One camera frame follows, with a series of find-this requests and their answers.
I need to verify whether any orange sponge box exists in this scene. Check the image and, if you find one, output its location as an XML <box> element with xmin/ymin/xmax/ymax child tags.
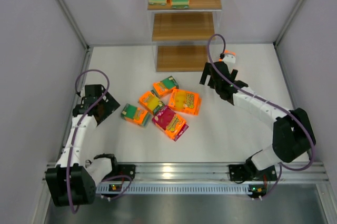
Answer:
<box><xmin>224</xmin><ymin>50</ymin><xmax>236</xmax><ymax>56</ymax></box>

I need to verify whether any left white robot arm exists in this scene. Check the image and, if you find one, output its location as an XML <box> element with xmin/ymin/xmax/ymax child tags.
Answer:
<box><xmin>45</xmin><ymin>84</ymin><xmax>120</xmax><ymax>207</ymax></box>

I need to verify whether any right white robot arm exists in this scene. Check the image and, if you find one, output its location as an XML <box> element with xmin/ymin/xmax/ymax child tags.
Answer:
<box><xmin>200</xmin><ymin>62</ymin><xmax>316</xmax><ymax>180</ymax></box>

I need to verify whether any clear acrylic shelf unit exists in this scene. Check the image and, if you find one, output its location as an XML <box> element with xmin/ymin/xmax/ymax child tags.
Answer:
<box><xmin>145</xmin><ymin>0</ymin><xmax>224</xmax><ymax>72</ymax></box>

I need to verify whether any green orange sponge pack left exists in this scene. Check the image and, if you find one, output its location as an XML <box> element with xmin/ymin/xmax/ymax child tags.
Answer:
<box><xmin>121</xmin><ymin>103</ymin><xmax>152</xmax><ymax>128</ymax></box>

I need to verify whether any orange Scrub Daddy box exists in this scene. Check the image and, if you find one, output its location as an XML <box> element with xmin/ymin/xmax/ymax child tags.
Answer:
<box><xmin>167</xmin><ymin>89</ymin><xmax>202</xmax><ymax>115</ymax></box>

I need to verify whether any orange yellow sponge pack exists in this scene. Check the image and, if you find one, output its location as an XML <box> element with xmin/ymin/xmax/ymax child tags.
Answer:
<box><xmin>138</xmin><ymin>91</ymin><xmax>165</xmax><ymax>115</ymax></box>

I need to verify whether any small green orange sponge pack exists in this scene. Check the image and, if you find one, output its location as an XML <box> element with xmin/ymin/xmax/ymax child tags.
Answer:
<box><xmin>153</xmin><ymin>76</ymin><xmax>179</xmax><ymax>98</ymax></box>

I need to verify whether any pink Scrub Mommy box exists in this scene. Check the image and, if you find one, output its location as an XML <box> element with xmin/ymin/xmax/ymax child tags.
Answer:
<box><xmin>152</xmin><ymin>105</ymin><xmax>189</xmax><ymax>141</ymax></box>

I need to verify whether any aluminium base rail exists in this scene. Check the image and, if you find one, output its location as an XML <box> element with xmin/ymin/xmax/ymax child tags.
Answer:
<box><xmin>42</xmin><ymin>161</ymin><xmax>330</xmax><ymax>195</ymax></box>

